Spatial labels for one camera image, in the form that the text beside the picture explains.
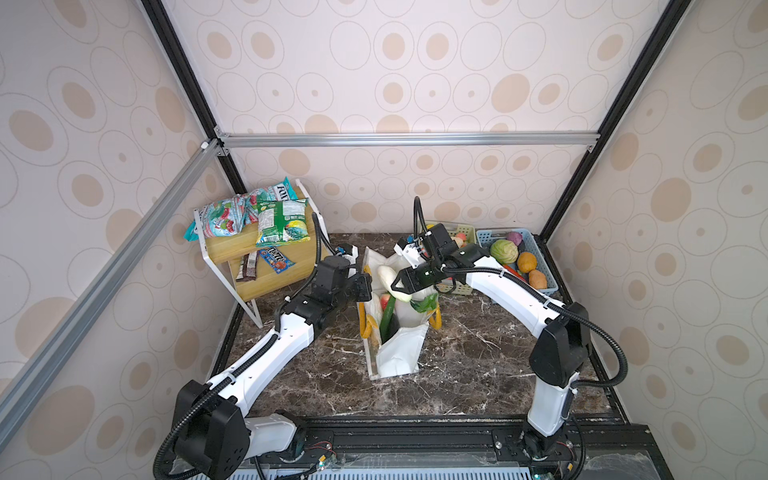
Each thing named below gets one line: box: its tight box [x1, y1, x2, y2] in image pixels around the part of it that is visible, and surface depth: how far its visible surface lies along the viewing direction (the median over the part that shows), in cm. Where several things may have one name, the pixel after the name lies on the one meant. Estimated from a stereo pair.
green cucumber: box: [379, 294, 396, 344], surface depth 93 cm
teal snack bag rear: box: [246, 177, 298, 223], surface depth 83 cm
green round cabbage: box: [490, 239, 519, 265], surface depth 108 cm
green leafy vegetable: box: [410, 292, 439, 313], surface depth 82 cm
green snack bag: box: [256, 198, 311, 247], surface depth 75 cm
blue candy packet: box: [258, 246, 296, 275], surface depth 91 cm
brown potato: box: [529, 269, 548, 289], surface depth 99 cm
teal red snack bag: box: [184, 188, 265, 242], surface depth 76 cm
